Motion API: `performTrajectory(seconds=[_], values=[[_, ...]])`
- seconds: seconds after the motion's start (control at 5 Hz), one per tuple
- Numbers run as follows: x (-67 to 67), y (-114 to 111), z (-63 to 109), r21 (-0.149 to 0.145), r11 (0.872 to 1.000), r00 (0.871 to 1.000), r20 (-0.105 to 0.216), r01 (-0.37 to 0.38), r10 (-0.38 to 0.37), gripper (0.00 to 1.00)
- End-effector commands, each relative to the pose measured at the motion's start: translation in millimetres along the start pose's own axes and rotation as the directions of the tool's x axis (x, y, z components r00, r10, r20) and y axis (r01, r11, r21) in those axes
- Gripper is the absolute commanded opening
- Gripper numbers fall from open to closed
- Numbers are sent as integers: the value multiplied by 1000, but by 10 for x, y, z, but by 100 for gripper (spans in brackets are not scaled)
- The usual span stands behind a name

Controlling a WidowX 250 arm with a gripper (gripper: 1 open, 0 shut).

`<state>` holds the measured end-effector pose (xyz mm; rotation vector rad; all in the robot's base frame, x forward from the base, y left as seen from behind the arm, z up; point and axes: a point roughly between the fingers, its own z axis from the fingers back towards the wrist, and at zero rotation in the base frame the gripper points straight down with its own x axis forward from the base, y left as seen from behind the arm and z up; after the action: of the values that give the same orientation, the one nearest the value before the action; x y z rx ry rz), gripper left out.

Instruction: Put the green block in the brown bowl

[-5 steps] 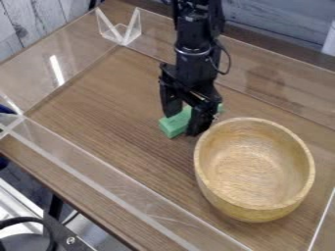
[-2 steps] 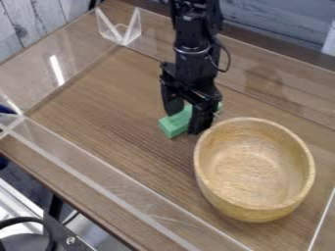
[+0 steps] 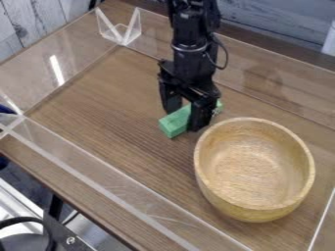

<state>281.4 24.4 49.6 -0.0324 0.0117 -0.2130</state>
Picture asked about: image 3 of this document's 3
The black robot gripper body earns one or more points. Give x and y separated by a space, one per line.
190 70

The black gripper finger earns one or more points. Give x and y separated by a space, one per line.
202 113
172 98

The green rectangular block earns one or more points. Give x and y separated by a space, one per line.
174 123

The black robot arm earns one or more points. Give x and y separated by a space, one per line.
194 19

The brown wooden bowl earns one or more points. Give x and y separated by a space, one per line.
254 169

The blue object at edge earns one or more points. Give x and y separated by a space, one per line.
6 110

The black table leg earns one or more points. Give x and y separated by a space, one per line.
56 207

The clear acrylic corner bracket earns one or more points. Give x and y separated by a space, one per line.
121 33

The clear acrylic tray wall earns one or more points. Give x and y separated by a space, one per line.
96 148

